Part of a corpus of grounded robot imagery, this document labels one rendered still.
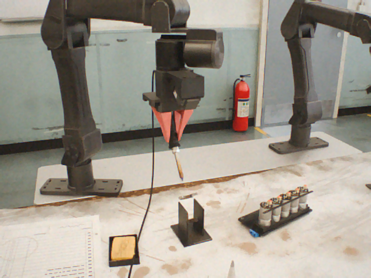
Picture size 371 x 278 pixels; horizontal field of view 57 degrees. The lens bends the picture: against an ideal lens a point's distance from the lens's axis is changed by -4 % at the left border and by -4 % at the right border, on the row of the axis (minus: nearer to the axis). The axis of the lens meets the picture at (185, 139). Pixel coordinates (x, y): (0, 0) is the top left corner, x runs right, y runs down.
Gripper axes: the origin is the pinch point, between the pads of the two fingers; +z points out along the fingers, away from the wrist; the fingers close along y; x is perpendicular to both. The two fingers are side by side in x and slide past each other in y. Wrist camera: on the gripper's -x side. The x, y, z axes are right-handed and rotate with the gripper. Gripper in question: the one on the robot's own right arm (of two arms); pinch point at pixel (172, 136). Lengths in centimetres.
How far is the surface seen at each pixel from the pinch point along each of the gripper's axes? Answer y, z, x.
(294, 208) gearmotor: 21.7, 14.7, -14.2
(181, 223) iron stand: -1.9, 14.9, -9.1
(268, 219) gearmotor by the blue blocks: 13.8, 14.0, -15.9
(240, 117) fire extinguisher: 152, 76, 218
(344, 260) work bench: 22.1, 17.8, -29.0
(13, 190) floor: -53, 91, 178
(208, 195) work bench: 10.0, 17.5, 3.0
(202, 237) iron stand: 1.2, 17.1, -12.1
